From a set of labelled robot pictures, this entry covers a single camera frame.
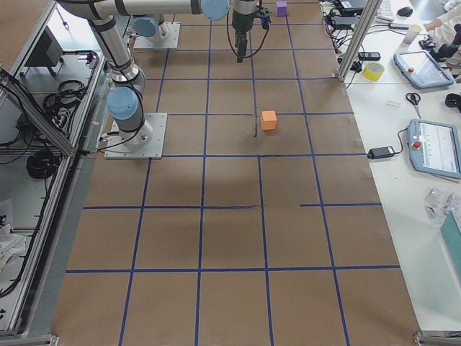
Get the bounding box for teach pendant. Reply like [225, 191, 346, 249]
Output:
[393, 50, 455, 89]
[407, 119, 460, 179]

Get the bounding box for black scissors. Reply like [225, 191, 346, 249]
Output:
[406, 92, 421, 119]

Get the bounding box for aluminium frame post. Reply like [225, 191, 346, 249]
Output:
[336, 0, 382, 82]

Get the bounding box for purple paper cup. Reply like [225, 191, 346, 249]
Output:
[403, 25, 422, 45]

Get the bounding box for far teach pendant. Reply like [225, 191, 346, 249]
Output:
[393, 50, 455, 89]

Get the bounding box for black computer mouse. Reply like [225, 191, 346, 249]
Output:
[397, 6, 413, 17]

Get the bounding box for near teach pendant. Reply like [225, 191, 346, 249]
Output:
[407, 119, 460, 179]

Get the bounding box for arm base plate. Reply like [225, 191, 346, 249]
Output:
[104, 112, 167, 159]
[134, 17, 181, 50]

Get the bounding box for black remote device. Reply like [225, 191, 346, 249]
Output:
[357, 52, 381, 61]

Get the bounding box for orange foam cube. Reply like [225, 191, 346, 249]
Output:
[261, 110, 277, 130]

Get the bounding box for yellow tape roll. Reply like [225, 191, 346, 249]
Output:
[362, 61, 385, 81]

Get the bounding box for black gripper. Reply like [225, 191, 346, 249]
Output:
[232, 0, 270, 63]

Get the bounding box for black power adapter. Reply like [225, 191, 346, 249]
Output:
[367, 146, 395, 159]

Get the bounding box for purple foam cube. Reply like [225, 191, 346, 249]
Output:
[276, 1, 287, 17]

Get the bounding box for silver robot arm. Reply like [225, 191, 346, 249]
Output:
[59, 1, 271, 159]
[133, 14, 170, 41]

